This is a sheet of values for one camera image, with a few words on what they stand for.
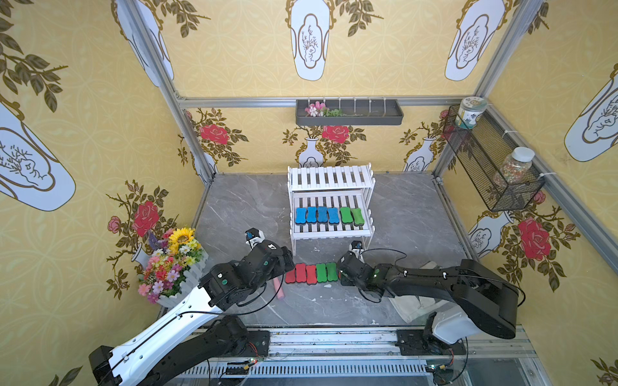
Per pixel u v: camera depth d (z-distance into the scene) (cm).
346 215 89
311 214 89
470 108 85
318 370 70
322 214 89
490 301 43
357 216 88
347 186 80
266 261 52
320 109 88
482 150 90
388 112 92
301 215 88
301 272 88
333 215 88
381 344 75
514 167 65
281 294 82
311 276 86
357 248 79
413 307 81
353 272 67
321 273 88
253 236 65
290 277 87
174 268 73
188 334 45
